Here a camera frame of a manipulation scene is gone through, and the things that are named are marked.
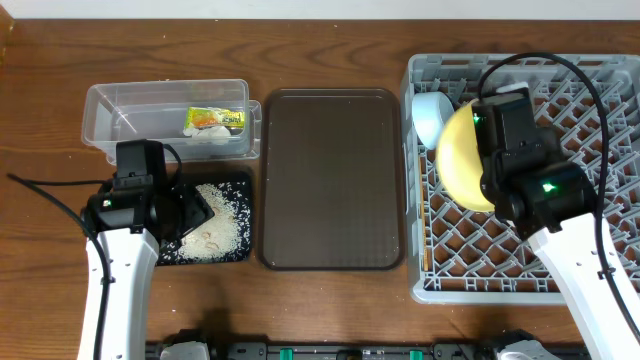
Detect white tissue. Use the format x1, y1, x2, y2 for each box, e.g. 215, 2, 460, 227
183, 126, 231, 138

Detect yellow plate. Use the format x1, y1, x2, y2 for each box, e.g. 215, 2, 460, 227
435, 100, 495, 212

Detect green orange snack wrapper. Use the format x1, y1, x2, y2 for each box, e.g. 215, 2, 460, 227
185, 107, 245, 129

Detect wooden chopstick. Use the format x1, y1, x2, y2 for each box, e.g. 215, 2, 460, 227
420, 174, 431, 272

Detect light blue bowl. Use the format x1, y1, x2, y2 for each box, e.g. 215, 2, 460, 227
411, 92, 454, 150

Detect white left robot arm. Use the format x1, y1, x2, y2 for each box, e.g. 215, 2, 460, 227
77, 175, 187, 359

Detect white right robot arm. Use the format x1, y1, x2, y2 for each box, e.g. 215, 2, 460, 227
436, 143, 639, 359

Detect black waste tray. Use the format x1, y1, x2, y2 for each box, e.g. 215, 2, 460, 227
157, 172, 253, 266

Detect clear plastic waste bin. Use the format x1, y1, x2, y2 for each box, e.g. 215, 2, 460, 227
82, 79, 262, 165

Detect grey dishwasher rack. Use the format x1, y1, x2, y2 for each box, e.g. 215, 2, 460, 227
400, 54, 639, 305

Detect pile of rice scraps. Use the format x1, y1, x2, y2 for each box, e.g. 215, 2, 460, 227
177, 181, 251, 263

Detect dark brown serving tray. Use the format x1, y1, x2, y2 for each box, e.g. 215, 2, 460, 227
257, 88, 405, 271

